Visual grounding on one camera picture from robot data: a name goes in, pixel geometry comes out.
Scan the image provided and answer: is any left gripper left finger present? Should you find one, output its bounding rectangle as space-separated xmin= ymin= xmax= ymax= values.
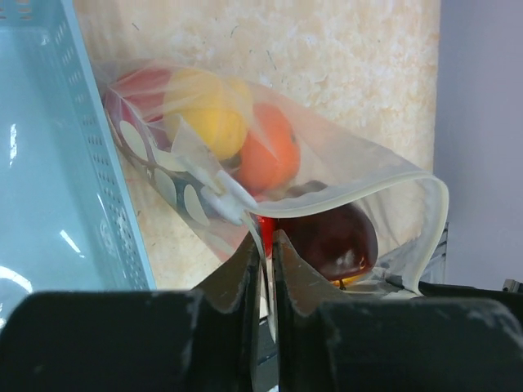
xmin=1 ymin=236 xmax=261 ymax=391

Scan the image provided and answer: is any orange tangerine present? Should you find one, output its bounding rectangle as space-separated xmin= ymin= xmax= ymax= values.
xmin=235 ymin=103 xmax=301 ymax=194

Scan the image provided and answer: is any yellow peach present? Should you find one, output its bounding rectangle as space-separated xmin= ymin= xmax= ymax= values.
xmin=163 ymin=68 xmax=253 ymax=160

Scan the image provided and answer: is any red pear shaped fruit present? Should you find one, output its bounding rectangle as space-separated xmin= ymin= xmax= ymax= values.
xmin=257 ymin=216 xmax=279 ymax=258

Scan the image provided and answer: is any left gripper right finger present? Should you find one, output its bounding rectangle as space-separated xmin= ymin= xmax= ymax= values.
xmin=273 ymin=231 xmax=522 ymax=391

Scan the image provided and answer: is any clear zip top bag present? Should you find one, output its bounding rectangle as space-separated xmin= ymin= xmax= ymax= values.
xmin=92 ymin=56 xmax=450 ymax=297

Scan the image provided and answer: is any light blue plastic basket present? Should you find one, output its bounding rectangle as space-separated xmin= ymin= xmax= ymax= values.
xmin=1 ymin=1 xmax=154 ymax=321

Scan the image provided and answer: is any dark red apple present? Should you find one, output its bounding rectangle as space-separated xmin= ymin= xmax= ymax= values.
xmin=276 ymin=203 xmax=378 ymax=281

